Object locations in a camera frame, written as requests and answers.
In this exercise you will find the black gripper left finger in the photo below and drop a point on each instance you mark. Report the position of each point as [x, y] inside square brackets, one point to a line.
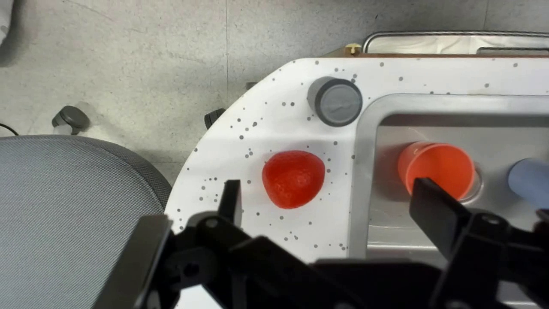
[231, 201]

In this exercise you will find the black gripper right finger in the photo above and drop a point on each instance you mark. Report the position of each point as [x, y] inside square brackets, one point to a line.
[442, 220]

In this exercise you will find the red fruit toy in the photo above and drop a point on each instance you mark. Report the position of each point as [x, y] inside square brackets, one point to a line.
[291, 179]

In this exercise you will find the silver toy sink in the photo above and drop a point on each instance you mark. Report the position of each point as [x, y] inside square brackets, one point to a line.
[387, 229]

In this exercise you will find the red toy cup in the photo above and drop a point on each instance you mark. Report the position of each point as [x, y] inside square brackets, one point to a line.
[435, 165]

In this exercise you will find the white speckled toy kitchen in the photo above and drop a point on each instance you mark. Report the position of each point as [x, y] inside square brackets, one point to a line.
[257, 114]

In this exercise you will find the blue toy cup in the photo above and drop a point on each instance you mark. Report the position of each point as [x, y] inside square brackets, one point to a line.
[528, 181]

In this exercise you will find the grey cylinder toy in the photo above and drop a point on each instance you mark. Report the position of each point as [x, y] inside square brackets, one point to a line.
[334, 102]

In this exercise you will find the grey mesh office chair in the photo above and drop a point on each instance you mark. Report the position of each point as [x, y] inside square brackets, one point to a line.
[61, 217]

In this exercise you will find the black chair caster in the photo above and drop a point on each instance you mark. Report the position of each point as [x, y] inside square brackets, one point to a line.
[68, 119]

